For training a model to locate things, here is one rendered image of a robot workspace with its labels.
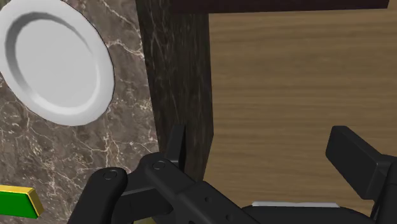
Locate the white plate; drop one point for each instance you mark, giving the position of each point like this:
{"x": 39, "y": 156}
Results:
{"x": 55, "y": 62}

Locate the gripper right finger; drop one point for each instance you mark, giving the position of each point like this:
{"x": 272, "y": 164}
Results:
{"x": 359, "y": 164}

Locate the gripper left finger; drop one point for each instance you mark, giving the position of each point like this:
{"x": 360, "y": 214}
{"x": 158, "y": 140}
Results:
{"x": 161, "y": 186}

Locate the green and yellow box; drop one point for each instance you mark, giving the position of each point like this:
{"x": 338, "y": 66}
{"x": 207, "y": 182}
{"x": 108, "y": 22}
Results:
{"x": 17, "y": 201}

